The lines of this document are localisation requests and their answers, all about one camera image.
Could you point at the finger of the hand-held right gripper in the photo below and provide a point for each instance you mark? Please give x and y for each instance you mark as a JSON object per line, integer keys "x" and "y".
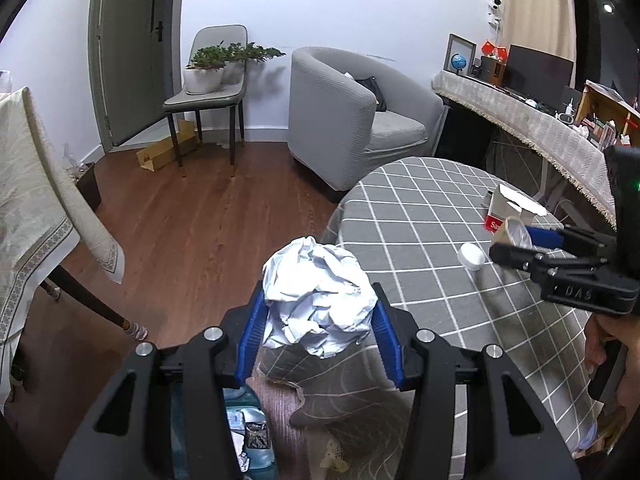
{"x": 580, "y": 241}
{"x": 520, "y": 257}

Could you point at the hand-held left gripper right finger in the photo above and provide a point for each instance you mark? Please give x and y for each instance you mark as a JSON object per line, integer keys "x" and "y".
{"x": 390, "y": 350}

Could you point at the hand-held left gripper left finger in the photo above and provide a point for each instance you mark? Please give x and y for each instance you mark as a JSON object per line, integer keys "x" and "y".
{"x": 250, "y": 340}

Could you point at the clear plastic cup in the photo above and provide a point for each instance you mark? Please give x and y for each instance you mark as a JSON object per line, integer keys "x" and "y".
{"x": 515, "y": 232}

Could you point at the white paper ball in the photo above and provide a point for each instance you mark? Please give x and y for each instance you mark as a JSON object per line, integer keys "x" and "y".
{"x": 320, "y": 300}

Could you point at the blue translucent waste bin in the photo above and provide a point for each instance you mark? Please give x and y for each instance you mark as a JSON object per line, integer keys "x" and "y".
{"x": 250, "y": 440}

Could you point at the person's right hand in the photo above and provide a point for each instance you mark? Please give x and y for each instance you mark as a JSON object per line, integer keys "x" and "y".
{"x": 595, "y": 345}

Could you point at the white round lid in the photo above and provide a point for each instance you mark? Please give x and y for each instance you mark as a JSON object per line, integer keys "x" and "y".
{"x": 471, "y": 256}

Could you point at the red and white carton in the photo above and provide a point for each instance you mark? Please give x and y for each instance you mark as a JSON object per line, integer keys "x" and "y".
{"x": 505, "y": 210}

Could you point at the wooden desk organiser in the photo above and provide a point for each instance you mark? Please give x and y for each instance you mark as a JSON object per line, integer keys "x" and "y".
{"x": 607, "y": 110}

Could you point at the grey checkered tablecloth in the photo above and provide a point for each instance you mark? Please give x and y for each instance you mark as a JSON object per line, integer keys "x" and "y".
{"x": 430, "y": 210}

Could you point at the grey fringed desk cloth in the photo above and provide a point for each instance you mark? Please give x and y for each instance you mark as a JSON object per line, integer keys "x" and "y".
{"x": 530, "y": 125}

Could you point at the black computer monitor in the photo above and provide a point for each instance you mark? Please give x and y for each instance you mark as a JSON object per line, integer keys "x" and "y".
{"x": 537, "y": 72}

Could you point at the dark wooden table leg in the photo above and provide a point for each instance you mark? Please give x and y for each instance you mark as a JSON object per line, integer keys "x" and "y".
{"x": 85, "y": 295}

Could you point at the brown wooden box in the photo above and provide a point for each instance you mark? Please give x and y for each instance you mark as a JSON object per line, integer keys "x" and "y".
{"x": 492, "y": 71}

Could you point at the small blue globe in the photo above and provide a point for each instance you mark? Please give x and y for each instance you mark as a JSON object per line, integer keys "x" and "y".
{"x": 458, "y": 62}

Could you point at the red paper ornament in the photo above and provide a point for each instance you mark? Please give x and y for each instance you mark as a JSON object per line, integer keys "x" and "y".
{"x": 494, "y": 50}

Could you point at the long cardboard box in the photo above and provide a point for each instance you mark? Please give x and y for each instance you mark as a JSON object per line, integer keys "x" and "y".
{"x": 162, "y": 150}

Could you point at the beige curtain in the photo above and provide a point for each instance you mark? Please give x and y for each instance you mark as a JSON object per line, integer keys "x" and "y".
{"x": 535, "y": 10}

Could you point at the black bag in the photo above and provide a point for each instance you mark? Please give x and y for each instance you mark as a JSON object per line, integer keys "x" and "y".
{"x": 372, "y": 94}

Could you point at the dark brown waste bin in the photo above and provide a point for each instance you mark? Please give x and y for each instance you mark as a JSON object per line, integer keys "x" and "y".
{"x": 89, "y": 187}

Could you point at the grey armchair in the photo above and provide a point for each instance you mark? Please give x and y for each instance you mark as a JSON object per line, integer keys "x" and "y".
{"x": 335, "y": 125}

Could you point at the grey dining chair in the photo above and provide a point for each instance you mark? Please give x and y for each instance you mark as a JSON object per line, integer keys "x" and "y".
{"x": 210, "y": 100}

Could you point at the cream patterned tablecloth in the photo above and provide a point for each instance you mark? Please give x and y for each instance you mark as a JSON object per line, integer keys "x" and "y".
{"x": 30, "y": 200}

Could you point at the grey door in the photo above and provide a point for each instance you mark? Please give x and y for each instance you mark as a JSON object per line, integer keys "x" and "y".
{"x": 130, "y": 60}

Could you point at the grey picture frame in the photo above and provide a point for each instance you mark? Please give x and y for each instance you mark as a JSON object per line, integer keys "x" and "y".
{"x": 470, "y": 47}

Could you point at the white security camera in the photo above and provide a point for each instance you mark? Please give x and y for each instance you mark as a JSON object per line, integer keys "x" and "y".
{"x": 496, "y": 9}

